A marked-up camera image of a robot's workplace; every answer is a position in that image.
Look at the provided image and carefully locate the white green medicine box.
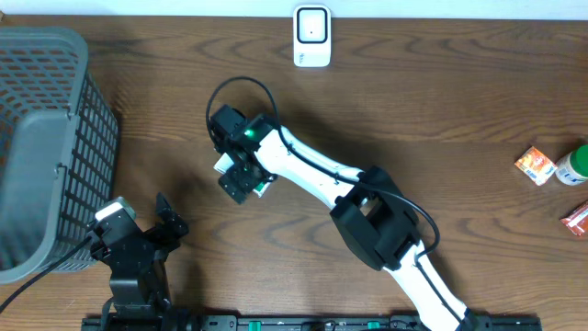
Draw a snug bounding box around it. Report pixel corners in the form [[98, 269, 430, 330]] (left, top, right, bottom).
[[214, 154, 271, 198]]

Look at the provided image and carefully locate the small orange snack box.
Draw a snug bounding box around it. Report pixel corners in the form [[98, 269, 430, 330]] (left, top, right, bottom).
[[514, 146, 558, 186]]

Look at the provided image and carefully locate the green lid white jar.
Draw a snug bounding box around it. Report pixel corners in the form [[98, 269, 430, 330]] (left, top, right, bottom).
[[555, 144, 588, 186]]

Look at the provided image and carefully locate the red Top chocolate bar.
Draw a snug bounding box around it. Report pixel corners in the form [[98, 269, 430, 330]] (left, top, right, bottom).
[[560, 201, 588, 236]]

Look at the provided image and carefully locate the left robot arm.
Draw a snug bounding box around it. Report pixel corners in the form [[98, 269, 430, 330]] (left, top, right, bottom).
[[82, 193, 190, 330]]

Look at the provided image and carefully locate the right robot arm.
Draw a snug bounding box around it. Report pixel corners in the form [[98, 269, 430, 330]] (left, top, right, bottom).
[[206, 105, 477, 330]]

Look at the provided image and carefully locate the white barcode scanner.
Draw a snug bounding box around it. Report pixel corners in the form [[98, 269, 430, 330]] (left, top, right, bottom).
[[293, 5, 332, 68]]

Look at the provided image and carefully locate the grey plastic mesh basket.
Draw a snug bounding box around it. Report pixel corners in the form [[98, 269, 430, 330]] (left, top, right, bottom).
[[1, 27, 119, 284]]

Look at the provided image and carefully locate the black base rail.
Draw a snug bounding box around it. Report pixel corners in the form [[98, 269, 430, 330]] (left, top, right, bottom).
[[81, 314, 543, 331]]

